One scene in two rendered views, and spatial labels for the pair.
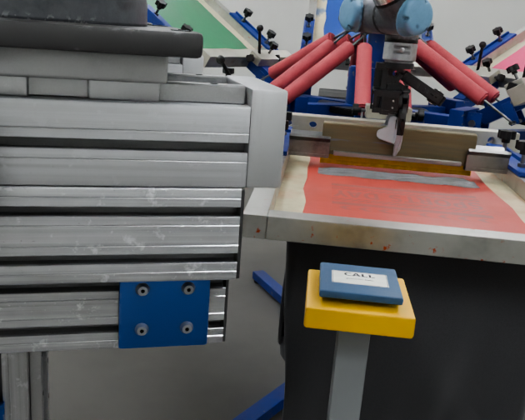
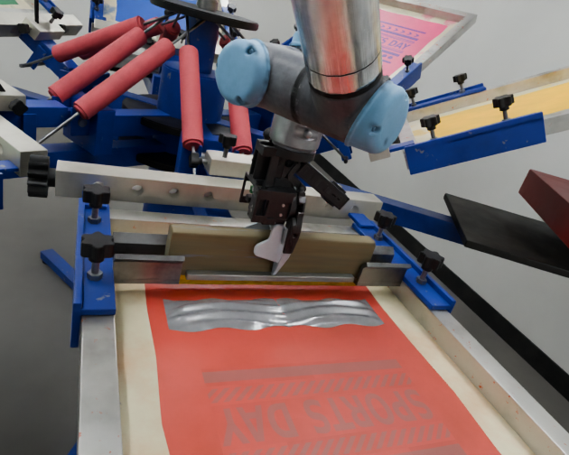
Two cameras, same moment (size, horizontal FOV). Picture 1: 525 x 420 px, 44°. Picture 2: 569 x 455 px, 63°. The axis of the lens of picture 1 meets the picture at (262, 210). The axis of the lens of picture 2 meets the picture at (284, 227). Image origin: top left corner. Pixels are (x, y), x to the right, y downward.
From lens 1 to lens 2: 0.95 m
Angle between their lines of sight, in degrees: 30
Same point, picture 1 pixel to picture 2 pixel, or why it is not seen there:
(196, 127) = not seen: outside the picture
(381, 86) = (266, 181)
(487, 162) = (382, 274)
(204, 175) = not seen: outside the picture
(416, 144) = (303, 256)
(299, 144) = (131, 268)
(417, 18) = (389, 128)
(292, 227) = not seen: outside the picture
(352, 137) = (215, 251)
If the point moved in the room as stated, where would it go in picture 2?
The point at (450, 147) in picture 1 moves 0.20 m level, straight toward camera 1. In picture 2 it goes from (342, 258) to (380, 335)
